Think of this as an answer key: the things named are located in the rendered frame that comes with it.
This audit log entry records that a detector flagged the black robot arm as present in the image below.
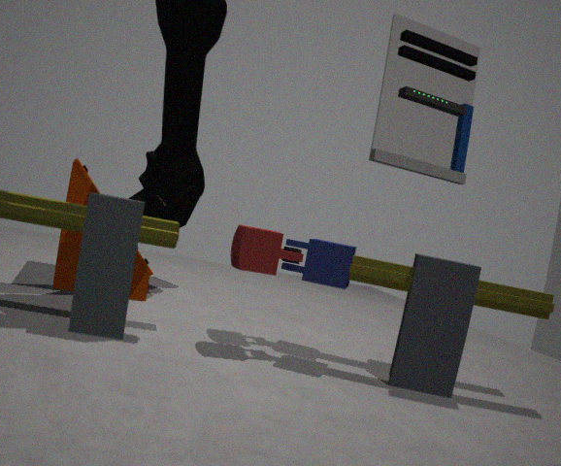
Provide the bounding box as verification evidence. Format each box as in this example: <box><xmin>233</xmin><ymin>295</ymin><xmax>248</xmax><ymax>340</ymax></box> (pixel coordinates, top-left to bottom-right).
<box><xmin>128</xmin><ymin>0</ymin><xmax>227</xmax><ymax>227</ymax></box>

